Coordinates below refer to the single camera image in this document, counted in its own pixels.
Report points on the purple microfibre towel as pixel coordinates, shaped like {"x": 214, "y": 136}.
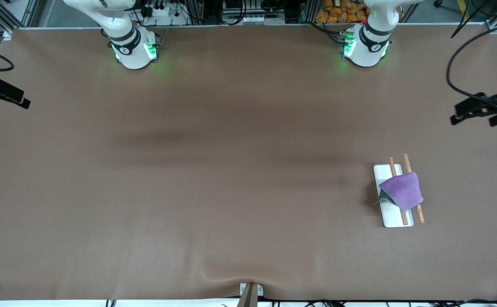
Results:
{"x": 404, "y": 189}

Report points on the left white Franka arm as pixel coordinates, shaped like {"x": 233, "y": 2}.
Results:
{"x": 370, "y": 42}

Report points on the right white Franka arm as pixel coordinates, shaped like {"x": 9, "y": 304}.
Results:
{"x": 131, "y": 47}

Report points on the white rectangular tray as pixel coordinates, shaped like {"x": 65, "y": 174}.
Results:
{"x": 395, "y": 219}

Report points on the white power strip with plugs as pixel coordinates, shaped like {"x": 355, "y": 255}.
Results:
{"x": 163, "y": 13}

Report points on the pile of orange snack packs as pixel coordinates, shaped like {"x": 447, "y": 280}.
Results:
{"x": 338, "y": 10}

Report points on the white box with ports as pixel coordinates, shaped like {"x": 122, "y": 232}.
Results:
{"x": 254, "y": 19}

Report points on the grey metal bracket plate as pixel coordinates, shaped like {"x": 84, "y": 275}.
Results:
{"x": 260, "y": 290}

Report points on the brown camera mount pole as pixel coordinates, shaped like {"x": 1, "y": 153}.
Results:
{"x": 248, "y": 298}

